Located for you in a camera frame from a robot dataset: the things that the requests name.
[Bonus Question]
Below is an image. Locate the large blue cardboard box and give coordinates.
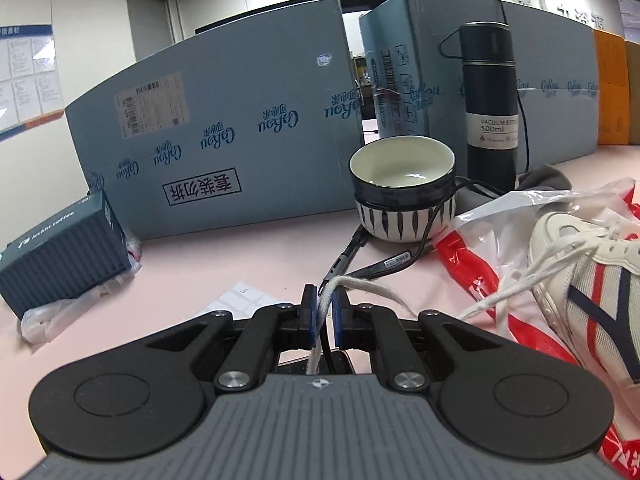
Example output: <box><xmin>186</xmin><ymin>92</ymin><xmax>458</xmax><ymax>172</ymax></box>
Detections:
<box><xmin>504</xmin><ymin>2</ymin><xmax>599</xmax><ymax>172</ymax></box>

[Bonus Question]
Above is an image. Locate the brown cardboard box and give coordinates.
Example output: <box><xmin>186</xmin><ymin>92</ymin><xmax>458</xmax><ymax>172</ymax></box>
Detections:
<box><xmin>625</xmin><ymin>40</ymin><xmax>640</xmax><ymax>145</ymax></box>

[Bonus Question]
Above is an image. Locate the white label sheet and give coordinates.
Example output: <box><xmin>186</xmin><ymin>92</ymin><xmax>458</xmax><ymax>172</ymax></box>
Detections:
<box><xmin>198</xmin><ymin>282</ymin><xmax>279</xmax><ymax>320</ymax></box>

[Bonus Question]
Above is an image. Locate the grey marker pen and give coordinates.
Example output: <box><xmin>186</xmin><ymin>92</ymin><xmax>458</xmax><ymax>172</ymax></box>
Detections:
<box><xmin>348</xmin><ymin>250</ymin><xmax>413</xmax><ymax>281</ymax></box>

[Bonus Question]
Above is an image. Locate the white shoelace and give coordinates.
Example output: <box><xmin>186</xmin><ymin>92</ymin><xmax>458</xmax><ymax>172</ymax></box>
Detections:
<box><xmin>318</xmin><ymin>219</ymin><xmax>639</xmax><ymax>370</ymax></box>

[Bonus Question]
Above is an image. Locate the black white striped bowl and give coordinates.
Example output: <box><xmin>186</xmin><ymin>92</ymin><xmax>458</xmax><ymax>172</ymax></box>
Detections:
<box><xmin>349</xmin><ymin>136</ymin><xmax>456</xmax><ymax>244</ymax></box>

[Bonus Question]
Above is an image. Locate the wall poster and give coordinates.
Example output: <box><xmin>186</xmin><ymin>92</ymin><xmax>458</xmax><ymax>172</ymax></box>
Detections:
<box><xmin>0</xmin><ymin>25</ymin><xmax>64</xmax><ymax>141</ymax></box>

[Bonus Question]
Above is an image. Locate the white sneaker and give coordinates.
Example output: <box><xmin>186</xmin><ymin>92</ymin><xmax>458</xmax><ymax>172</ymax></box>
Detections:
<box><xmin>529</xmin><ymin>212</ymin><xmax>639</xmax><ymax>391</ymax></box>

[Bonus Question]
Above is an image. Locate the orange cardboard panel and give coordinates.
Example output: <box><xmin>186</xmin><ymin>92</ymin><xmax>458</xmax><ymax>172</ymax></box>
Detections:
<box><xmin>593</xmin><ymin>29</ymin><xmax>630</xmax><ymax>145</ymax></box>

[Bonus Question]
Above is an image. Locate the black cable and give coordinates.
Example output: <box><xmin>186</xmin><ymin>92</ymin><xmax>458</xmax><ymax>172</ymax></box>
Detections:
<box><xmin>319</xmin><ymin>0</ymin><xmax>532</xmax><ymax>376</ymax></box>

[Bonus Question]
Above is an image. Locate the red white plastic bag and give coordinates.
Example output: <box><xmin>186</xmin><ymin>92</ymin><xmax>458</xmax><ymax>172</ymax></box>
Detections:
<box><xmin>436</xmin><ymin>178</ymin><xmax>639</xmax><ymax>479</ymax></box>

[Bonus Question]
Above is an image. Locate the black marker pen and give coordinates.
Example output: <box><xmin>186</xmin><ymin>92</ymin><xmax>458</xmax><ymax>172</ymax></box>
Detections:
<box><xmin>321</xmin><ymin>226</ymin><xmax>370</xmax><ymax>287</ymax></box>

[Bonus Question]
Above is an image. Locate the grey cloth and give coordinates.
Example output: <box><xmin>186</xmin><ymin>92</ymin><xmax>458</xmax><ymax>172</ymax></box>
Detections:
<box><xmin>454</xmin><ymin>165</ymin><xmax>572</xmax><ymax>214</ymax></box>

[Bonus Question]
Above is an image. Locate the dark blue vacuum bottle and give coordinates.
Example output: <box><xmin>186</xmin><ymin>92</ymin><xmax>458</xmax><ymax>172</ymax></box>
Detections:
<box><xmin>438</xmin><ymin>21</ymin><xmax>520</xmax><ymax>192</ymax></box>

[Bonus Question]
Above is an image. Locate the blue coffee box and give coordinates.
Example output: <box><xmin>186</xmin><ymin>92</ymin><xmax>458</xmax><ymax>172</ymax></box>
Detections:
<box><xmin>1</xmin><ymin>191</ymin><xmax>131</xmax><ymax>318</ymax></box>

